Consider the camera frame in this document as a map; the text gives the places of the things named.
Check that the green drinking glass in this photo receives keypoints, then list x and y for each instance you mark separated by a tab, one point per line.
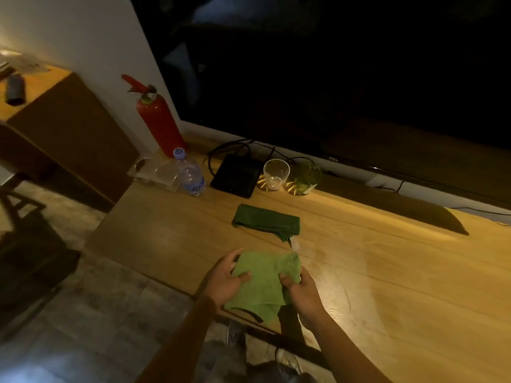
308	179

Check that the person's grey trousers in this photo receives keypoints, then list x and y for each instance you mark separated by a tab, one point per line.
279	374

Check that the wooden table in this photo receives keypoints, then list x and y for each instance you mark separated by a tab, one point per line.
399	283

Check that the clear drinking glass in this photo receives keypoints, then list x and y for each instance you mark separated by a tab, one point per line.
276	173

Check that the red fire extinguisher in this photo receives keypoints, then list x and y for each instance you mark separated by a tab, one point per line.
159	119

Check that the dark cylinder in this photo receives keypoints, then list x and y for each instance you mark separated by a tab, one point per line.
16	89

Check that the black flat box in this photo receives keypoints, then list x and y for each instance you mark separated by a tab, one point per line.
235	175

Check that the black television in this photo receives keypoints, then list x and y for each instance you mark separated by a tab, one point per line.
339	75

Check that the person's right hand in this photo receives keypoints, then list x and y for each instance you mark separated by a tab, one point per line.
305	299

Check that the white papers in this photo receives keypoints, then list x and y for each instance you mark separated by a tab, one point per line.
24	61

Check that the light green cloth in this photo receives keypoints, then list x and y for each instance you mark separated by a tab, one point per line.
263	283

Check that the clear acrylic tray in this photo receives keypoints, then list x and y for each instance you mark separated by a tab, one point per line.
153	175

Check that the dark green cloth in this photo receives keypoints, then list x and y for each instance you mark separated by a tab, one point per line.
265	221

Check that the gold coaster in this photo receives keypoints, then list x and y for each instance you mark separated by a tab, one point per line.
291	190
261	183

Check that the person's left white shoe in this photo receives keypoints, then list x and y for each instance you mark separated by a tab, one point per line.
234	333

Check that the wooden cabinet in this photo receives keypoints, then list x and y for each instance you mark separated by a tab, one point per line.
80	139

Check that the clear plastic water bottle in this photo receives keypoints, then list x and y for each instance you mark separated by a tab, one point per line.
189	175

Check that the person's left forearm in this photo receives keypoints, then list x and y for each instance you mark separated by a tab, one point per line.
179	343

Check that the person's right forearm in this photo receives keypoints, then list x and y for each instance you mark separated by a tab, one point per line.
347	355

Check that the person's left hand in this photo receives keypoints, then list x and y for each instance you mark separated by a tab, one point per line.
221	281

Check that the dark chair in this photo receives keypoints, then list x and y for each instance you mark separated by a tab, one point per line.
32	255

